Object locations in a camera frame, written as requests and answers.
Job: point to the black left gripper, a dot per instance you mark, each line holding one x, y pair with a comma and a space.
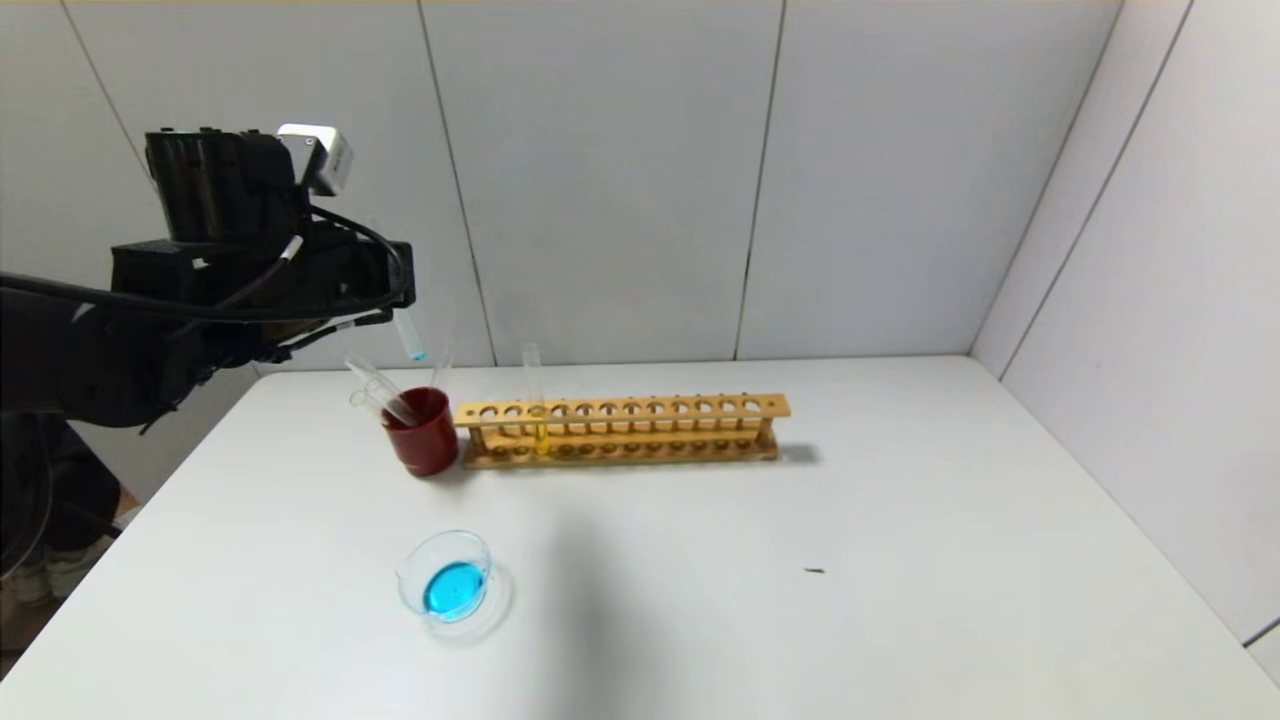
392, 272

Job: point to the blue pigment glass test tube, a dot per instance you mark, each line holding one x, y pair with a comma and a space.
411, 338

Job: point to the yellow pigment glass test tube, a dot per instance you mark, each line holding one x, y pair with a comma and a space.
541, 438

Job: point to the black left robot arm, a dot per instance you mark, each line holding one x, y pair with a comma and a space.
90, 350

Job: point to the empty clear glass test tube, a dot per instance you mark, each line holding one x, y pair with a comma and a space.
368, 405
443, 365
378, 388

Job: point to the wooden test tube rack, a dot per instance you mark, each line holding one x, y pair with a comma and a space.
620, 410

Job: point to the red plastic cup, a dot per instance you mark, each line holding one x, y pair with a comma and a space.
425, 445

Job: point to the clear glass dish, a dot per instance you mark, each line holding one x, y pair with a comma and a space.
455, 590

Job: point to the person's black trousered leg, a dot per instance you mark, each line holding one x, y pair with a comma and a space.
80, 490

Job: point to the grey white sneaker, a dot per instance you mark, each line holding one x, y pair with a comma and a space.
25, 578
72, 565

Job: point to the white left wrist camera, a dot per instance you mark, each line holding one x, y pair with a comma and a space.
320, 155

